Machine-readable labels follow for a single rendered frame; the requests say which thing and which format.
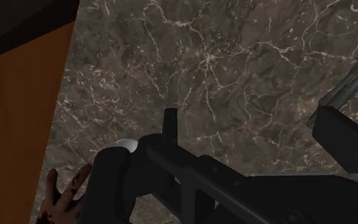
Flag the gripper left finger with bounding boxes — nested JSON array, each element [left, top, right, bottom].
[[78, 108, 310, 224]]

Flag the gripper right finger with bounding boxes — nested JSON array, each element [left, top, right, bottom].
[[312, 106, 358, 224]]

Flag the white round object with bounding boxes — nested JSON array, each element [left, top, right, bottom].
[[115, 138, 139, 154]]

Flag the bloodstained hand figure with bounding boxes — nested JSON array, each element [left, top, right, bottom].
[[35, 163, 93, 224]]

